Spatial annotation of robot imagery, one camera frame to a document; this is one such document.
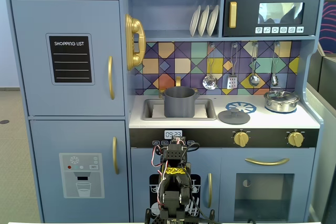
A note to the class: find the steel slotted spatula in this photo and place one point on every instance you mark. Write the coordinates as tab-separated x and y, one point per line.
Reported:
232	82

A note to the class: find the black microwave door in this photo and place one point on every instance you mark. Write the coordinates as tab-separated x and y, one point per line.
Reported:
246	3

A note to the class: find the blue dishwasher door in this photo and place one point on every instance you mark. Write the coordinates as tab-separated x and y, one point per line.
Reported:
141	161

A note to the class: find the gray cooking pot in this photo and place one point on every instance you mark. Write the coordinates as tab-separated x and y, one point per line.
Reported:
179	103

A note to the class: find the white plate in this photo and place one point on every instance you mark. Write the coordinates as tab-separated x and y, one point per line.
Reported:
194	22
213	20
203	22

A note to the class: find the black table clamp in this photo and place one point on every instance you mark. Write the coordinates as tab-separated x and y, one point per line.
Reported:
148	216
212	214

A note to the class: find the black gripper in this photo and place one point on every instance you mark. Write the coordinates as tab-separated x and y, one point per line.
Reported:
176	141

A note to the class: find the steel pot with lid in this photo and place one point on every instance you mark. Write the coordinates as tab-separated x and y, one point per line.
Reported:
281	104

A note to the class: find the blue toy kitchen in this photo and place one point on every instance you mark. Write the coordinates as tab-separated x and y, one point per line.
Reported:
170	11

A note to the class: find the steel skimmer spoon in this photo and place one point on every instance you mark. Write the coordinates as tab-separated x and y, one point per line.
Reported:
210	82

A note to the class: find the blue oven door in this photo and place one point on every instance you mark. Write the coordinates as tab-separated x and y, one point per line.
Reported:
228	195

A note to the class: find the gold toy faucet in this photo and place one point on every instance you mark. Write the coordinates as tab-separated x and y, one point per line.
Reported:
178	81

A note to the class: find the black round floor outlet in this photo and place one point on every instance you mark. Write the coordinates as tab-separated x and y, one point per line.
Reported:
4	122

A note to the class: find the blue shopping list fridge door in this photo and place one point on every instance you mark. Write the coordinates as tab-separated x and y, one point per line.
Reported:
31	90

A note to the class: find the gold toy telephone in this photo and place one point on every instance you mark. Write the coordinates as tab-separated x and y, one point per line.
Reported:
136	24

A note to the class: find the gold stove knob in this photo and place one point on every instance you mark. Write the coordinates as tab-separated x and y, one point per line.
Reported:
295	139
241	139

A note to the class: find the blue ice dispenser fridge door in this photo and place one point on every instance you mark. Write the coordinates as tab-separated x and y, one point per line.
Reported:
47	142

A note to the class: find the gray sink basin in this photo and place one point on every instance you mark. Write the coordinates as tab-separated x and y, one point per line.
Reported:
149	108

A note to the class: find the steel ladle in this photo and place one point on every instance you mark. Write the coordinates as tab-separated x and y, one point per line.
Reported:
254	80

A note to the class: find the gray round pot lid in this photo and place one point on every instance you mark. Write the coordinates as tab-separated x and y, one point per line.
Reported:
231	119

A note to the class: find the steel whisk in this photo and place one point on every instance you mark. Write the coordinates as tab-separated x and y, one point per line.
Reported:
274	79

